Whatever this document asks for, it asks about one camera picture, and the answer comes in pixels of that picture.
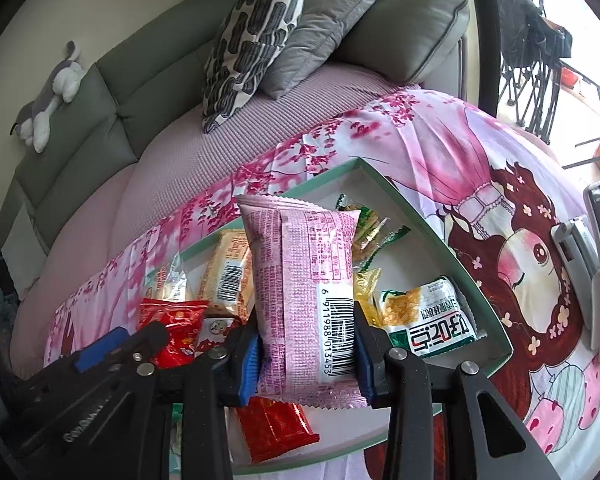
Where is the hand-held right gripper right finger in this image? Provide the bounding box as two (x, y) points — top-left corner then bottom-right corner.
(352, 302), (563, 480)

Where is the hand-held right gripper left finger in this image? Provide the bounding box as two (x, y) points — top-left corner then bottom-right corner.
(132, 316), (261, 480)

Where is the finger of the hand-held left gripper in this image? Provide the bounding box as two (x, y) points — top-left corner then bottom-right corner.
(127, 321), (168, 367)
(72, 327), (136, 373)

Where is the red flower snack packet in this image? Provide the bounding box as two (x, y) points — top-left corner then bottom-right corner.
(139, 297), (210, 368)

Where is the red and white snack packet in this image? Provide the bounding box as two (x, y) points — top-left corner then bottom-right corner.
(195, 315), (243, 356)

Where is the clear bun packet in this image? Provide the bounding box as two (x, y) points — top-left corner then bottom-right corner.
(145, 254), (191, 303)

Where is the red patterned snack packet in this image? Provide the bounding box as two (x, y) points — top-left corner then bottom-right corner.
(235, 395), (321, 465)

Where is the white and green snack packet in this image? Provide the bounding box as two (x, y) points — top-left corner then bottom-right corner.
(374, 275), (488, 358)

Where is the white box with teal rim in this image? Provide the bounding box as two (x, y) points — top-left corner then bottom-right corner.
(145, 156), (515, 476)

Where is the beige cake packet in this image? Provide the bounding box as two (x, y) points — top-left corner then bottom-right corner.
(200, 229), (255, 318)

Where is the pink snack packet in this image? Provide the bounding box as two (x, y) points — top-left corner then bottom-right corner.
(236, 195), (368, 410)

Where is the clear green cookie packet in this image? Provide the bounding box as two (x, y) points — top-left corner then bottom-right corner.
(336, 192), (412, 263)

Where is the light grey cushion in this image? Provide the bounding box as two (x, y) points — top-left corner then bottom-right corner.
(0, 200), (51, 301)

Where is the pink sofa cover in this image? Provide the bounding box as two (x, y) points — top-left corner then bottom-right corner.
(12, 62), (411, 371)

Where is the grey sofa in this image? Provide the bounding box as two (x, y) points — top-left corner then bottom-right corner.
(0, 0), (471, 261)

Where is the grey and white plush toy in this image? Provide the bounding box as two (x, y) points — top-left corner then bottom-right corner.
(9, 41), (87, 154)

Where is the black and white patterned pillow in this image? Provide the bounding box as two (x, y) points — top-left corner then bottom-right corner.
(201, 0), (306, 135)

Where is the grey pillow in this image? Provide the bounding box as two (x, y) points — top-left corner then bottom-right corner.
(260, 0), (390, 101)

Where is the dark folding chair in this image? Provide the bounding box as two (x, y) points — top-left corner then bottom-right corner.
(495, 0), (573, 136)

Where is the black window frame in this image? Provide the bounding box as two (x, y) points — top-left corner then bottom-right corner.
(467, 0), (506, 121)

